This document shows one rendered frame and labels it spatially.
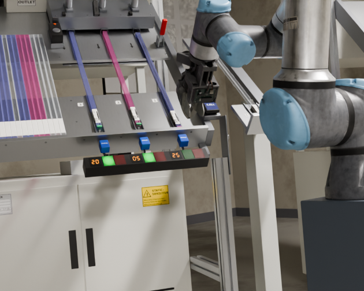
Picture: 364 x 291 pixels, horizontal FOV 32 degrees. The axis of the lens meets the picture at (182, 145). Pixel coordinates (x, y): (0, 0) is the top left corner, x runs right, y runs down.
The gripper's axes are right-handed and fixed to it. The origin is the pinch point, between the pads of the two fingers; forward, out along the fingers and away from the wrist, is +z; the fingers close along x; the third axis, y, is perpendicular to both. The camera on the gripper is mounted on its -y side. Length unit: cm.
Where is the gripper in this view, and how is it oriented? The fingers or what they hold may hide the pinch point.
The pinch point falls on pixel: (188, 112)
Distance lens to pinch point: 170.4
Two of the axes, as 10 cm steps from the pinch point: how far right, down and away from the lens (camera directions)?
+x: 9.5, -0.7, 3.1
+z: -1.5, 7.5, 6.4
